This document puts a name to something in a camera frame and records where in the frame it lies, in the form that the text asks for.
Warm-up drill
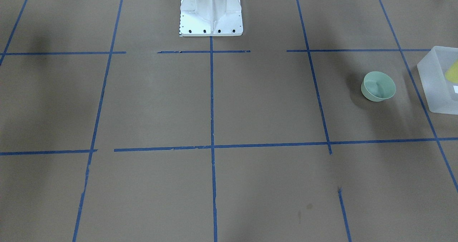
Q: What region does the green plastic bowl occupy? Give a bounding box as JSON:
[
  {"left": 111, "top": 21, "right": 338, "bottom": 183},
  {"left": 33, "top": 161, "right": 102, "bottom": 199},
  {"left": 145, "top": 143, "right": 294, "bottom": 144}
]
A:
[{"left": 360, "top": 71, "right": 396, "bottom": 102}]

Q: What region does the yellow plastic cup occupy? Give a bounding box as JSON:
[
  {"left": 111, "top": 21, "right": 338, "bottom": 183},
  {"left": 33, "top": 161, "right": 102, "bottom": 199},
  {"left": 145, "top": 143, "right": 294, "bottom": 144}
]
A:
[{"left": 444, "top": 60, "right": 458, "bottom": 84}]

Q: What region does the translucent plastic storage box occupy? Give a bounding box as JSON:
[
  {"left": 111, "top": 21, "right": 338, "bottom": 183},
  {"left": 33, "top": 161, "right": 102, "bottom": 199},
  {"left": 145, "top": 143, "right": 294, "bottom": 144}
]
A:
[{"left": 417, "top": 46, "right": 458, "bottom": 115}]

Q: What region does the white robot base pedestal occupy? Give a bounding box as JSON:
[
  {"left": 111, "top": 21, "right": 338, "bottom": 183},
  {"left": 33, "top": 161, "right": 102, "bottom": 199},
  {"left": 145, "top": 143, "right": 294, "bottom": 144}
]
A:
[{"left": 179, "top": 0, "right": 244, "bottom": 37}]

